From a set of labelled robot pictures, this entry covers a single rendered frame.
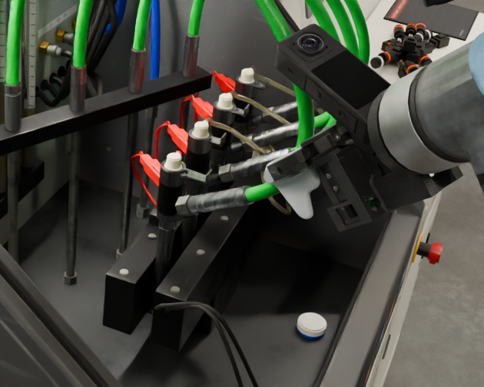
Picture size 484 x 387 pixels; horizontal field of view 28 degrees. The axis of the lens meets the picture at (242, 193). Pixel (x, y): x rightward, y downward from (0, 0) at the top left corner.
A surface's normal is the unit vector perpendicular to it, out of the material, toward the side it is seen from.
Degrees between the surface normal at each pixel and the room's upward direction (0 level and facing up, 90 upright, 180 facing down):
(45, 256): 0
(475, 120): 93
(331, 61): 19
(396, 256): 0
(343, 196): 103
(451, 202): 1
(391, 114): 83
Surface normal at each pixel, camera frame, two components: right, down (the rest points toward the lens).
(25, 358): -0.34, 0.49
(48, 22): 0.93, 0.29
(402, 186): -0.76, 0.46
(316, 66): 0.06, -0.61
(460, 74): -0.91, -0.18
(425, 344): 0.13, -0.82
